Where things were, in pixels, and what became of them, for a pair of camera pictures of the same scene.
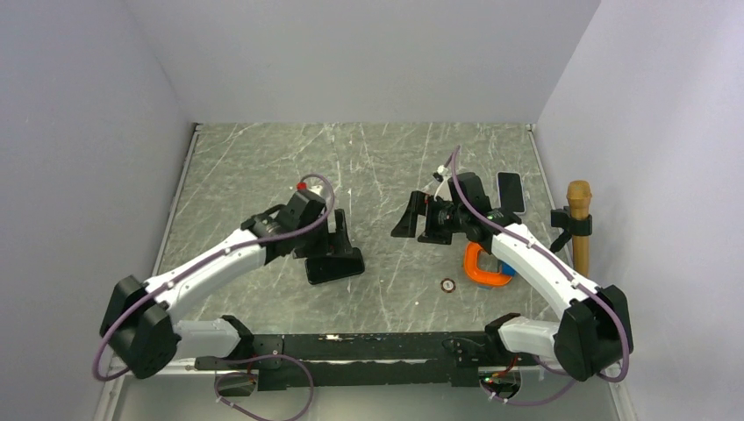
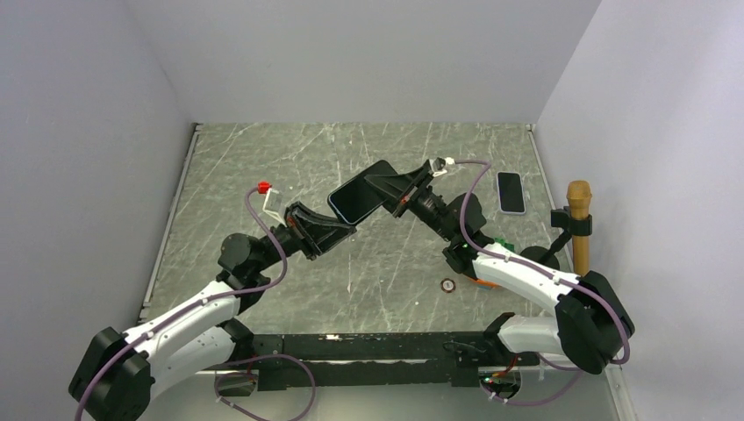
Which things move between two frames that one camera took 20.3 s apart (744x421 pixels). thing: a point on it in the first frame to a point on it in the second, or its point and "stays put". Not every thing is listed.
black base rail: [435, 360] stays put
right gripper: [407, 226] to [397, 186]
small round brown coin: [447, 285] stays put
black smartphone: [324, 268] to [358, 196]
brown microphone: [579, 194] stays put
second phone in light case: [511, 192] stays put
